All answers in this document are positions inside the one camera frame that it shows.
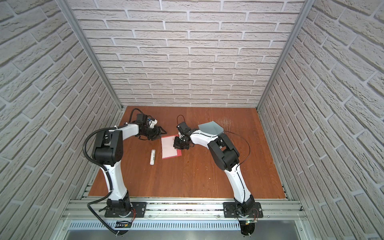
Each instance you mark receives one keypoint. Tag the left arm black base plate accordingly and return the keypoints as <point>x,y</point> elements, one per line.
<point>136,207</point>

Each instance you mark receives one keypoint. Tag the pink white letter card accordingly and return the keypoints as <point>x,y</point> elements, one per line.
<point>168,149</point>

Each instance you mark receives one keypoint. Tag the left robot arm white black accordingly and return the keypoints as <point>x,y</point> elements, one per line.
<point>108,152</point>

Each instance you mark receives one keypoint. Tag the left aluminium corner post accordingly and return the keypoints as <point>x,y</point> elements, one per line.
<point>88,49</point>

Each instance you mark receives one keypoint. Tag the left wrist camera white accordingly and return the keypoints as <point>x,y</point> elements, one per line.
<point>151,123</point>

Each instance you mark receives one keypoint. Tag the aluminium corner post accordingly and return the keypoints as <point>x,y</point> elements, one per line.
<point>305,10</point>
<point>88,49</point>

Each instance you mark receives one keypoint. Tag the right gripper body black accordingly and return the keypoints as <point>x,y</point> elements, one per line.
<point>181,143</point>

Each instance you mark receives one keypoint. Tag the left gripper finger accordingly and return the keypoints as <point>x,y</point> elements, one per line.
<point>155,137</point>
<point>161,131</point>

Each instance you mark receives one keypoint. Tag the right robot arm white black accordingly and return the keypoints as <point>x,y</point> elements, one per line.
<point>225,156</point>

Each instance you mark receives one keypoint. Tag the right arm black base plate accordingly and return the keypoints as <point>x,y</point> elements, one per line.
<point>231,210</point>

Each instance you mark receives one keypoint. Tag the right aluminium corner post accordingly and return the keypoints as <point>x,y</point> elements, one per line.
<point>305,10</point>

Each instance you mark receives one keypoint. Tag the white glue stick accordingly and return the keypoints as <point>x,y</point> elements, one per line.
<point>153,156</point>

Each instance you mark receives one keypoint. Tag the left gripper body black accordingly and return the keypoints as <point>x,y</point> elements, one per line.
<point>151,131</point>

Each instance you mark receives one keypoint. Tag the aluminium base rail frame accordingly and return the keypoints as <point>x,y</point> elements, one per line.
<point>183,214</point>

